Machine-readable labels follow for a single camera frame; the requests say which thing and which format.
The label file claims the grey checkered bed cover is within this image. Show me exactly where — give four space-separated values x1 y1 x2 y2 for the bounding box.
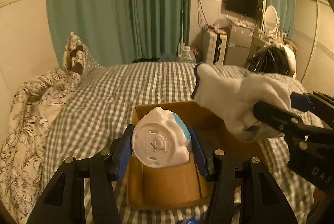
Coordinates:
40 62 315 223

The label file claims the large clear water jug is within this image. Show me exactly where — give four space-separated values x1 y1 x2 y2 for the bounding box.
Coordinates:
178 46 196 63

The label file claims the white dressing table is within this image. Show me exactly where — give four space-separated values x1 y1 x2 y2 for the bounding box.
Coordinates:
248 36 284 58

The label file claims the white louvered wardrobe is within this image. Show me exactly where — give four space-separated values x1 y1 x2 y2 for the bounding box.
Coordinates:
292 0 333 96

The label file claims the white hard suitcase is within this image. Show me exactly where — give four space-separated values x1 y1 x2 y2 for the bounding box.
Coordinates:
201 31 228 66

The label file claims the floral white duvet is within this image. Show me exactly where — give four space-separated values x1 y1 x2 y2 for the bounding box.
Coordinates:
1 69 81 223

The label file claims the checkered pillow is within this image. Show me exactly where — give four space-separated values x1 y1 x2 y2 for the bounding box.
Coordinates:
62 32 101 77

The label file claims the large green curtain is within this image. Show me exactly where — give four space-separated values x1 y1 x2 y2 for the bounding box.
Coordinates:
46 0 190 66

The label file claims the white respirator mask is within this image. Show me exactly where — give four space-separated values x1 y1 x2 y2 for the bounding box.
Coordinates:
131 107 192 169

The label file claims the white oval vanity mirror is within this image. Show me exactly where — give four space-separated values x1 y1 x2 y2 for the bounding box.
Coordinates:
262 5 279 34

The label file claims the brown cardboard box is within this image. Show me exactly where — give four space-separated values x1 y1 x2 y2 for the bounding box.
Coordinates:
126 101 266 210

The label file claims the white knit glove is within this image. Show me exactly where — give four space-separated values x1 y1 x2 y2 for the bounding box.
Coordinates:
191 63 292 143

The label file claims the silver mini fridge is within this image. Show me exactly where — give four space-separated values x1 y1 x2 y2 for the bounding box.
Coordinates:
224 25 253 67

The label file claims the black wall television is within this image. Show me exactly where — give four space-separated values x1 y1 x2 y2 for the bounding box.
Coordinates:
225 0 263 20

